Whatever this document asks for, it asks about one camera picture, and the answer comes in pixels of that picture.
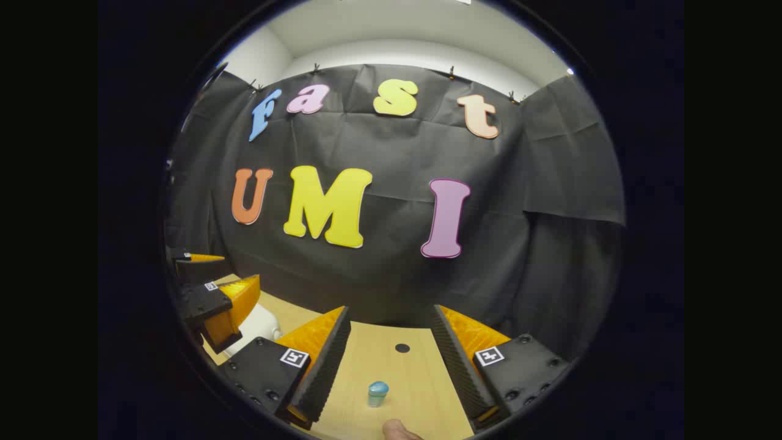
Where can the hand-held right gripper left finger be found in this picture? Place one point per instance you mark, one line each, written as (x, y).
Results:
(327, 366)

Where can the clear bottle with blue cap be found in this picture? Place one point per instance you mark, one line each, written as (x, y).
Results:
(377, 394)

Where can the white suitcase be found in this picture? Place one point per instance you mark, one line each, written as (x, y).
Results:
(259, 327)

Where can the black backdrop cloth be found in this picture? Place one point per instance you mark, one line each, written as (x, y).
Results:
(397, 275)

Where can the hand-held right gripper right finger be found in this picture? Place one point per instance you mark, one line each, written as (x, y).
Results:
(458, 366)

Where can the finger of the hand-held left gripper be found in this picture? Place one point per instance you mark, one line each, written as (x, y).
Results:
(204, 302)
(201, 270)

